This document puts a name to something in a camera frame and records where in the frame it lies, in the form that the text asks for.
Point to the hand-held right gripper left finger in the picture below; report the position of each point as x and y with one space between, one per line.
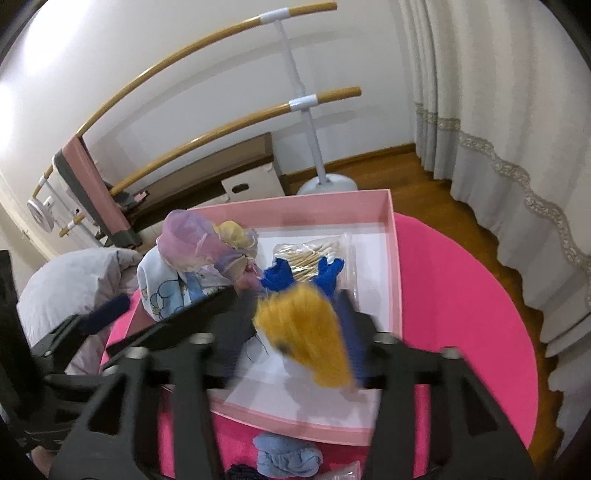
235 341

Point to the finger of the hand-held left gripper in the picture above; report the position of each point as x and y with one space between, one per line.
108 311

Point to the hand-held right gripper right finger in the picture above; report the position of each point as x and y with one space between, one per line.
358 341

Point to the yellow spotted sock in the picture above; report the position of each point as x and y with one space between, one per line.
300 332

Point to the white cartoon print cloth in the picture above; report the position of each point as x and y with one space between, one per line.
166 295

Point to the lilac sheer cap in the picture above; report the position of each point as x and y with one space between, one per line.
231 267

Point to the bag of cotton swabs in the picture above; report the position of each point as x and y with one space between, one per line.
304 258

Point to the pink sheer cap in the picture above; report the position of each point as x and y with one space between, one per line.
184 240

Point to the yellow sheer cap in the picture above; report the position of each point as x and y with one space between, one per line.
235 235

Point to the pink cardboard box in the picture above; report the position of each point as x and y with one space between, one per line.
323 203

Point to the white duvet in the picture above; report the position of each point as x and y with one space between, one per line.
60 286

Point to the pink tablecloth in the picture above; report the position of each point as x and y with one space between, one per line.
461 346

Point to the small pink grey object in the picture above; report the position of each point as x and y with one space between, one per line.
131 198

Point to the small white fan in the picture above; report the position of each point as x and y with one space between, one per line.
39 214

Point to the light blue cloth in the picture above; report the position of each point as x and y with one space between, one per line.
286 457

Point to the pink grey towel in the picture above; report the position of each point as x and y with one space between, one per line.
92 184

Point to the clear plastic bag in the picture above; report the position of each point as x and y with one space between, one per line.
346 470

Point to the dark navy cloth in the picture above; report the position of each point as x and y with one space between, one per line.
242 474

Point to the low bench with white drawers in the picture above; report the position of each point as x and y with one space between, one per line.
249 150

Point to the wooden ballet barre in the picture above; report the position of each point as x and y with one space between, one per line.
332 95

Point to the cream curtain with lace trim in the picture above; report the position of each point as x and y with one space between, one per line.
508 92

